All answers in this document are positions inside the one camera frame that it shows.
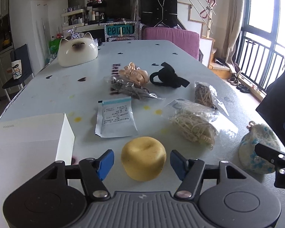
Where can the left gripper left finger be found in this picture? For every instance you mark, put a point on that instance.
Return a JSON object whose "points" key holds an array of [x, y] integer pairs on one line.
{"points": [[93, 172]]}

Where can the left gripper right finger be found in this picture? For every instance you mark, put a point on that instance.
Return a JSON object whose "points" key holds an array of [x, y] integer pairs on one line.
{"points": [[189, 172]]}

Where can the bag of cream rubber bands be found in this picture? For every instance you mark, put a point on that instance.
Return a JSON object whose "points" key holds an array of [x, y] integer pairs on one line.
{"points": [[197, 123]]}

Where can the yellow sponge apple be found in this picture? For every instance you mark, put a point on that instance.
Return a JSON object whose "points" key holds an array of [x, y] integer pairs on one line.
{"points": [[143, 158]]}

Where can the white blue paper packet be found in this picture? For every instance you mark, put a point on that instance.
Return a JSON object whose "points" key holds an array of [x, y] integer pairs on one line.
{"points": [[115, 118]]}

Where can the white tray box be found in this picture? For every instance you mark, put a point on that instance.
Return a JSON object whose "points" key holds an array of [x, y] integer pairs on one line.
{"points": [[29, 145]]}

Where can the bag of tan hair ties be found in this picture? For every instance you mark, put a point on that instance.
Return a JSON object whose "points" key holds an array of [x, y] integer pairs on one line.
{"points": [[206, 95]]}

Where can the bag of dark brown ties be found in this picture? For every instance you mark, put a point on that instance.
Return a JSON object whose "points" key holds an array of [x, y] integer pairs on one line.
{"points": [[119, 85]]}

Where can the peach satin scrunchie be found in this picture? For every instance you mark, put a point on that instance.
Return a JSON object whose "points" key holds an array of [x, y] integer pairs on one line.
{"points": [[135, 74]]}

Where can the black chair at right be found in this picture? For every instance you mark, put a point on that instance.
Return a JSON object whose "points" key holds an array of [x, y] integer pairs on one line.
{"points": [[272, 108]]}

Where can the dark blue chair with bag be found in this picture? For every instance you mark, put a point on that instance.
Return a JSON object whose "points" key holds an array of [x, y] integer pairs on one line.
{"points": [[22, 54]]}

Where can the purple cushioned chair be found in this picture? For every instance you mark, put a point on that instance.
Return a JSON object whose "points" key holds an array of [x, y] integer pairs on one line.
{"points": [[188, 41]]}

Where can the white tote bag with print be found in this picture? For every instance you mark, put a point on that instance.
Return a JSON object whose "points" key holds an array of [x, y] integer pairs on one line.
{"points": [[16, 69]]}

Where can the green plastic bag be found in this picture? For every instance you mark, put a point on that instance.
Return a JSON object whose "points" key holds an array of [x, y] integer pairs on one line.
{"points": [[54, 46]]}

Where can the teal POIZON sign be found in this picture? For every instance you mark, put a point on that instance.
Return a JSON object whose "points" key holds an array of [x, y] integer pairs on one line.
{"points": [[120, 29]]}

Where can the beige curtain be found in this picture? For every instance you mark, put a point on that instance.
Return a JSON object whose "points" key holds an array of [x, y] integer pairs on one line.
{"points": [[234, 24]]}

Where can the white shelf with bottles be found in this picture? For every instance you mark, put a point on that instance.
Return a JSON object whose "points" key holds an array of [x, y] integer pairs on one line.
{"points": [[72, 18]]}

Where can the black vest on mannequin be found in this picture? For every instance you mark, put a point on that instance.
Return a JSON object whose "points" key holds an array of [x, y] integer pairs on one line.
{"points": [[159, 12]]}

